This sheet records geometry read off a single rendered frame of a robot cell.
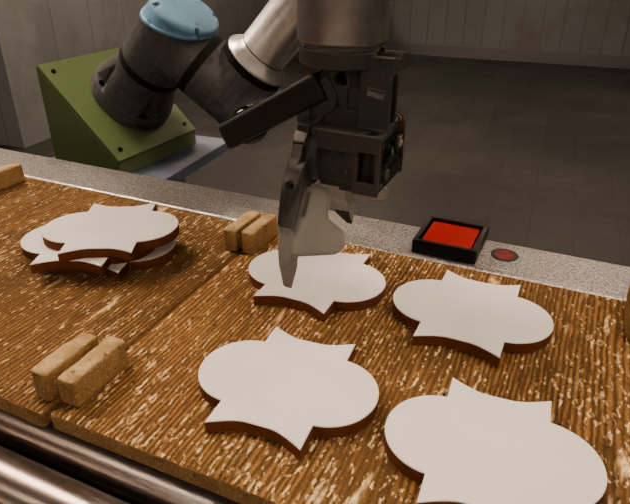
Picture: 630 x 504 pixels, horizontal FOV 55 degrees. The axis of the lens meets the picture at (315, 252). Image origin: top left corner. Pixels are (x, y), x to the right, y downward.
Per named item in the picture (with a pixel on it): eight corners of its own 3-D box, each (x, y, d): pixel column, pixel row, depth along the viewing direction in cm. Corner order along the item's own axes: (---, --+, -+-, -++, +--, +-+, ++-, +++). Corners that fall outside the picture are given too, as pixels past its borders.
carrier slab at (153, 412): (270, 239, 74) (269, 227, 73) (639, 317, 59) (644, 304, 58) (53, 429, 46) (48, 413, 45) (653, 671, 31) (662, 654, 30)
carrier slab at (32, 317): (26, 186, 89) (23, 176, 88) (268, 240, 74) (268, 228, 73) (-253, 303, 61) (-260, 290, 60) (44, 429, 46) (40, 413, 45)
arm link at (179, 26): (141, 27, 110) (175, -31, 102) (200, 77, 114) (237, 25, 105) (107, 51, 101) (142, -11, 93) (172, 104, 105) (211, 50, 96)
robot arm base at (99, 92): (116, 55, 117) (138, 17, 111) (179, 106, 121) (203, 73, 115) (74, 88, 106) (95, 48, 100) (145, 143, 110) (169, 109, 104)
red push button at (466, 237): (432, 230, 77) (433, 220, 77) (479, 239, 75) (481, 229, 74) (419, 250, 72) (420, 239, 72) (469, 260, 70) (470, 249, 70)
